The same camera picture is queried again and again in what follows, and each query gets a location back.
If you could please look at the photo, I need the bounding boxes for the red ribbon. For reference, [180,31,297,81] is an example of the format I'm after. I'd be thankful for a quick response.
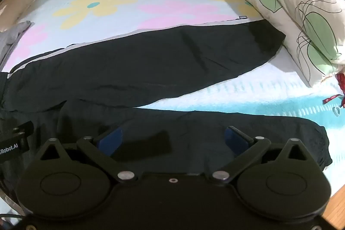
[322,72,345,110]

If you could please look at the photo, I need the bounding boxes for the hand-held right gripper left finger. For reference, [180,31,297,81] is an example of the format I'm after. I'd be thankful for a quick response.
[39,126,138,185]

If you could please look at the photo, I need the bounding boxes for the cream leaf-print quilt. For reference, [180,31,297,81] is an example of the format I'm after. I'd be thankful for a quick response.
[233,0,345,88]

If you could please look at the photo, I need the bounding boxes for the black pants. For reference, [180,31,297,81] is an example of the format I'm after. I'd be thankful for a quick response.
[0,21,334,193]

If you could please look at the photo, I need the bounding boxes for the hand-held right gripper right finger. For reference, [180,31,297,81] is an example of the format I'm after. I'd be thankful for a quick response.
[208,126,308,186]

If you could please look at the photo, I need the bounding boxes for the grey cloth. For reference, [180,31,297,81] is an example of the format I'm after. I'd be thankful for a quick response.
[0,20,35,63]

